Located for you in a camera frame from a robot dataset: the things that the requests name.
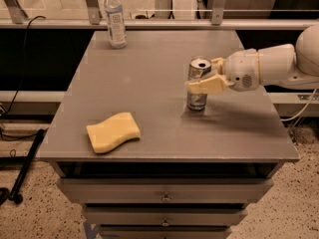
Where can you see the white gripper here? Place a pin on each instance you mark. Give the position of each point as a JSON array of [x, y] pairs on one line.
[[239, 70]]

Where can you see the silver blue redbull can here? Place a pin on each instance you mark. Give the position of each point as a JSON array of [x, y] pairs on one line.
[[199, 66]]

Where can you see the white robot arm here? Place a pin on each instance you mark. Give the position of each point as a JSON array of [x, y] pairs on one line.
[[294, 67]]

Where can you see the yellow sponge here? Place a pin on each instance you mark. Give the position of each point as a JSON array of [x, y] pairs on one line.
[[112, 132]]

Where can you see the grey drawer cabinet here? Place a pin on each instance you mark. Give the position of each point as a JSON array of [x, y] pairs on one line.
[[239, 135]]

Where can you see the clear plastic water bottle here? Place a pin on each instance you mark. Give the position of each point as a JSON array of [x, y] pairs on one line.
[[116, 24]]

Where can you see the top grey drawer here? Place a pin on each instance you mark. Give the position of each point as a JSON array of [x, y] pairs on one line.
[[164, 191]]

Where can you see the grey drawer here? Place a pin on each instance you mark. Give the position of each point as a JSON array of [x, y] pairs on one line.
[[160, 233], [164, 216], [164, 191]]

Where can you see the middle grey drawer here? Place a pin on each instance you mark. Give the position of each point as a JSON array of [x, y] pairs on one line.
[[164, 216]]

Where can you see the bottom grey drawer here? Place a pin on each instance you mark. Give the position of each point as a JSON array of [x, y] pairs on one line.
[[160, 233]]

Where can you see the black pole on floor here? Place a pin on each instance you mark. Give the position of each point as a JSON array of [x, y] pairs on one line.
[[15, 194]]

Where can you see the metal railing bracket right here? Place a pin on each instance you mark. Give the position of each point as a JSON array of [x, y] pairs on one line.
[[217, 8]]

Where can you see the metal railing bracket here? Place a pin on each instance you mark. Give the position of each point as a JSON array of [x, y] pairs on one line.
[[94, 12], [17, 14], [217, 8]]

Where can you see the metal railing bracket middle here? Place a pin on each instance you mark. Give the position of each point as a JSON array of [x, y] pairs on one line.
[[94, 12]]

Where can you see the metal railing bracket left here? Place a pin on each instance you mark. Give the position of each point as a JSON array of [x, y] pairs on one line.
[[17, 14]]

